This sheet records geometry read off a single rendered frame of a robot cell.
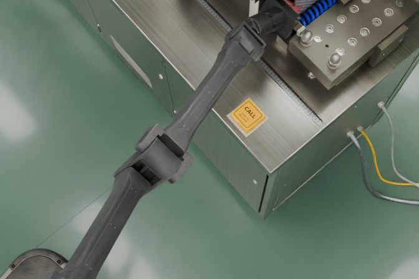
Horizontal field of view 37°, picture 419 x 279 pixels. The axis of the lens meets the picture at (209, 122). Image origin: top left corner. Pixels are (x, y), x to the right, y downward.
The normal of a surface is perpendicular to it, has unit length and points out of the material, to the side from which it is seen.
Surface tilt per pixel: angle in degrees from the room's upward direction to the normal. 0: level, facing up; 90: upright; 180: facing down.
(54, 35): 0
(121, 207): 47
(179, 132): 35
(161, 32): 0
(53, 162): 0
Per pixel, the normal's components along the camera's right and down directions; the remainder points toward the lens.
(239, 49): 0.55, -0.26
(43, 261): -0.03, -0.33
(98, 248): 0.67, -0.47
